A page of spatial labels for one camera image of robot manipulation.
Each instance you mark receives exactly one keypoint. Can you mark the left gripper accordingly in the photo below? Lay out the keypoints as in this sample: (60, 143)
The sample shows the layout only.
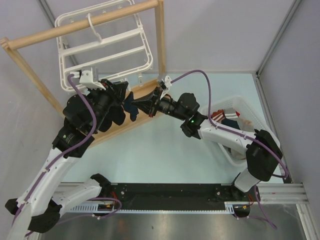
(115, 91)

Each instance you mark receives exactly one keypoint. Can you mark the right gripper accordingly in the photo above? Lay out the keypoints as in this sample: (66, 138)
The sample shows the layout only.
(147, 103)

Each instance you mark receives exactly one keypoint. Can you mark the dark blue sock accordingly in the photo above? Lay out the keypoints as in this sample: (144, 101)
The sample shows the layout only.
(130, 108)
(230, 123)

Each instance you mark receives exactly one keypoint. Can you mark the black sock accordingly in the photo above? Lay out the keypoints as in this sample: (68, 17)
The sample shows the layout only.
(115, 115)

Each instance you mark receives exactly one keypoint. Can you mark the white plastic clip hanger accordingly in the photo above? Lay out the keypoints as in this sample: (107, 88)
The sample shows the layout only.
(117, 49)

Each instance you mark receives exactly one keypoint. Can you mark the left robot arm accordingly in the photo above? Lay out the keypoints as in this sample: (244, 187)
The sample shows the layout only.
(39, 209)

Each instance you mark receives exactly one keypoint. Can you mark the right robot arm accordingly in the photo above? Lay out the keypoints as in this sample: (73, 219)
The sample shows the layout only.
(261, 150)

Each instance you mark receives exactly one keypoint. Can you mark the red white striped sock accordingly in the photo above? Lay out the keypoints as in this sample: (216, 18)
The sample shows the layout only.
(221, 114)

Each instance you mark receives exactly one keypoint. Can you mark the white plastic basket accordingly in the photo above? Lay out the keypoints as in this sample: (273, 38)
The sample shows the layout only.
(249, 120)

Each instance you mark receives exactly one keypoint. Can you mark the wooden hanging rack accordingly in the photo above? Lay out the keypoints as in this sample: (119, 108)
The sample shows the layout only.
(11, 48)

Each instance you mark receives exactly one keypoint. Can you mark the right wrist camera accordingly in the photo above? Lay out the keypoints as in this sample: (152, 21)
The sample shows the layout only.
(164, 81)

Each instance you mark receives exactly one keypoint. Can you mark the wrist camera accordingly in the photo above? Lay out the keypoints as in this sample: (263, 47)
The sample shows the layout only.
(164, 81)
(88, 77)

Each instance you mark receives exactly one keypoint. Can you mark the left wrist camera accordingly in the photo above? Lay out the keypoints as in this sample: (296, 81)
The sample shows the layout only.
(88, 77)

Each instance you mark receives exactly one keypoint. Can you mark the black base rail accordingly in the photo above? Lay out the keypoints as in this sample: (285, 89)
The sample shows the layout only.
(206, 198)

